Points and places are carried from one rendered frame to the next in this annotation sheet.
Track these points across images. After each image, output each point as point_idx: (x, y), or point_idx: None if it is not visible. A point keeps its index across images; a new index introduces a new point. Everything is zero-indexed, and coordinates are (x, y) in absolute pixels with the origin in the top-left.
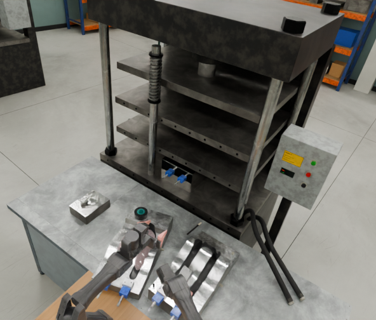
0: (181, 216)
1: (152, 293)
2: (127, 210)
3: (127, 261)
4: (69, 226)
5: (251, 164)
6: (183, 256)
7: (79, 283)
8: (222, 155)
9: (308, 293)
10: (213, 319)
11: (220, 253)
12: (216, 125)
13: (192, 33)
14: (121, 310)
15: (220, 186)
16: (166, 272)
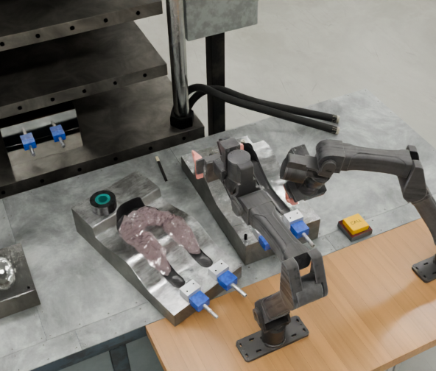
0: (125, 173)
1: (254, 246)
2: (55, 235)
3: (261, 189)
4: (23, 332)
5: (177, 6)
6: (220, 187)
7: (162, 346)
8: (79, 51)
9: (332, 112)
10: (314, 209)
11: (249, 143)
12: (53, 0)
13: None
14: (244, 302)
15: (100, 107)
16: (300, 160)
